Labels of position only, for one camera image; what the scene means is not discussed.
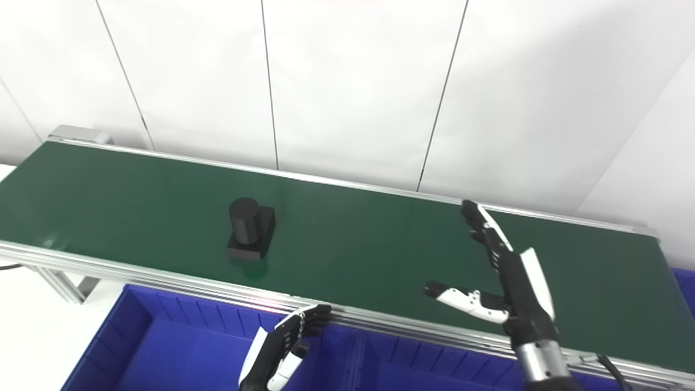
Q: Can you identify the white and black right hand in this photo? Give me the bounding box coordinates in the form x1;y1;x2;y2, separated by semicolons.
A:
424;200;560;348

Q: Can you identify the white and black left hand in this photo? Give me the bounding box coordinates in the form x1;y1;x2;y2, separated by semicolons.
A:
238;304;333;391

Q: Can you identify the black cylinder block part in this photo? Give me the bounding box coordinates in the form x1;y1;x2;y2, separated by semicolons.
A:
226;197;276;261

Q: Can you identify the blue plastic bin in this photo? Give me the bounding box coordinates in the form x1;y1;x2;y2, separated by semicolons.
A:
671;267;695;321
353;331;620;391
61;283;362;391

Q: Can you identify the green conveyor belt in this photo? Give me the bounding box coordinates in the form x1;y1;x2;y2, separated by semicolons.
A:
0;136;695;391
0;141;695;375

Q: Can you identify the aluminium conveyor support leg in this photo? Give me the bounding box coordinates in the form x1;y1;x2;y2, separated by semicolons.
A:
33;265;102;304

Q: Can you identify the grey conveyor end housing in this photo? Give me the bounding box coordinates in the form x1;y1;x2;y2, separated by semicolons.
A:
49;125;112;145

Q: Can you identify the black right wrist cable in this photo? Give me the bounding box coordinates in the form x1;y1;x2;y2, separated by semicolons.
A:
581;354;633;391

